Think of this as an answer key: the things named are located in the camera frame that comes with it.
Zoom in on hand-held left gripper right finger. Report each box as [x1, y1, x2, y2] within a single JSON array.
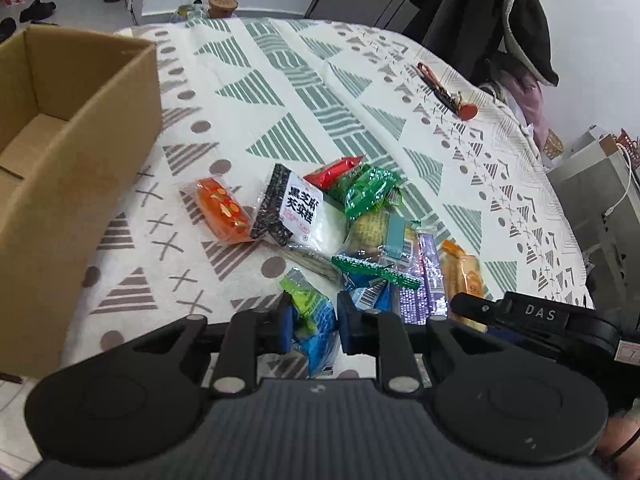
[[337, 290, 501, 397]]

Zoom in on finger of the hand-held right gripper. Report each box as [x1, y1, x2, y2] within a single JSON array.
[[450, 291, 505, 334]]

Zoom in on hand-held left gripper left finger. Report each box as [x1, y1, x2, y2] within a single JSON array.
[[120, 292, 296, 397]]

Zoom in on green and blue snack packet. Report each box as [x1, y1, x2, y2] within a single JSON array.
[[279, 267, 341, 378]]

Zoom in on orange yellow biscuit packet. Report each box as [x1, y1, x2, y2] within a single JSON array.
[[440, 240, 488, 333]]

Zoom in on blue barcode snack packet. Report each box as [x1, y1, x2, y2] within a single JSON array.
[[341, 272, 396, 316]]

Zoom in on purple snack packet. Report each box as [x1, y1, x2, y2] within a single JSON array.
[[397, 230, 448, 326]]

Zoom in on green white-edged snack packet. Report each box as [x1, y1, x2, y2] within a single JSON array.
[[331, 254, 422, 291]]

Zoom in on clear silvery snack packet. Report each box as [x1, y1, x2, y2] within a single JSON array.
[[282, 245, 343, 283]]

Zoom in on clear biscuit packet teal label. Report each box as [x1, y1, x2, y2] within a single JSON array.
[[340, 210, 421, 268]]

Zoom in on black and white snack packet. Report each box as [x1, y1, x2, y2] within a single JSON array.
[[248, 162, 351, 256]]

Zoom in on orange snack packet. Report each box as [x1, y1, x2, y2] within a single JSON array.
[[180, 177, 253, 246]]

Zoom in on bright green snack packet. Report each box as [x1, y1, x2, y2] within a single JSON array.
[[344, 165, 401, 220]]

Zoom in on red snack packet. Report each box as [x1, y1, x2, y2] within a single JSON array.
[[303, 156, 365, 191]]

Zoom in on brown cardboard box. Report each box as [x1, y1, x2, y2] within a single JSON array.
[[0, 24, 163, 381]]

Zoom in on person's right hand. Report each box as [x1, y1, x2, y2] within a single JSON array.
[[595, 395, 640, 476]]

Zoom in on small woven basket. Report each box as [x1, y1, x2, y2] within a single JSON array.
[[542, 129, 565, 160]]

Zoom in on red plastic basket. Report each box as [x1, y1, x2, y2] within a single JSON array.
[[616, 129, 640, 171]]

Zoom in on pink cloth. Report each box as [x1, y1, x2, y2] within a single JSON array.
[[492, 67, 548, 146]]

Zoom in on red and black scissors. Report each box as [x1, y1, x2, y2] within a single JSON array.
[[416, 62, 463, 116]]

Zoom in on triangle patterned blanket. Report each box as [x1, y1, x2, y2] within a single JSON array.
[[60, 16, 596, 381]]

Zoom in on black jacket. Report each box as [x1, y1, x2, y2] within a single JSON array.
[[405, 0, 560, 88]]

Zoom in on white cable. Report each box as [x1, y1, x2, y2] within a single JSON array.
[[602, 144, 636, 218]]

